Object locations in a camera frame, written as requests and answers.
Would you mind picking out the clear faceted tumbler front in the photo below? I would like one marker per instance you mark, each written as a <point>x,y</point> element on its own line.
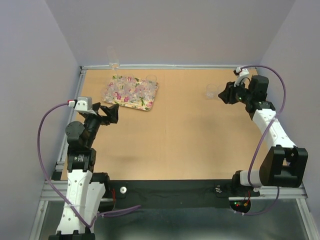
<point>148,93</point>

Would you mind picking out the front aluminium rail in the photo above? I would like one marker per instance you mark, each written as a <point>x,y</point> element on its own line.
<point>221,188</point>

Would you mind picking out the floral patterned tray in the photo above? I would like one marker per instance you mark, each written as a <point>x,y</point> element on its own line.
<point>141,104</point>

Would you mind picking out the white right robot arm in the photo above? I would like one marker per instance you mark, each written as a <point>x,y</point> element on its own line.
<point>284,164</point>

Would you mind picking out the large clear faceted tumbler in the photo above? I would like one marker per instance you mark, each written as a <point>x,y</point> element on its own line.
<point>135,93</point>

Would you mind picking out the tall clear stemmed glass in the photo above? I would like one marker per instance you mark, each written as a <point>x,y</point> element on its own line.
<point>113,59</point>

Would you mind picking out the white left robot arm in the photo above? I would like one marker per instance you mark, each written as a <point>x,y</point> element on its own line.
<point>85,189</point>

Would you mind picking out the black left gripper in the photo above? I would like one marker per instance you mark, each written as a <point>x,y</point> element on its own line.
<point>112,112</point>

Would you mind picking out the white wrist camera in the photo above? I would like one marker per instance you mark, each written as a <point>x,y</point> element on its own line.
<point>241,73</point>
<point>81,104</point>

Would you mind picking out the small clear glass behind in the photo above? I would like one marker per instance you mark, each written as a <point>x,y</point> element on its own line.
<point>211,91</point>

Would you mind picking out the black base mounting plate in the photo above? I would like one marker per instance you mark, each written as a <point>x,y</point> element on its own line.
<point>153,202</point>

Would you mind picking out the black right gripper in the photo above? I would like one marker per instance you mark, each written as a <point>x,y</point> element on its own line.
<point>226,94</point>

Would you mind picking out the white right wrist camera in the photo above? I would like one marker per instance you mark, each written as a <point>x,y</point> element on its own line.
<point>241,73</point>

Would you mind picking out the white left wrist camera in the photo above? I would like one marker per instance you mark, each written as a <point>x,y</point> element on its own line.
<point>81,104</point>

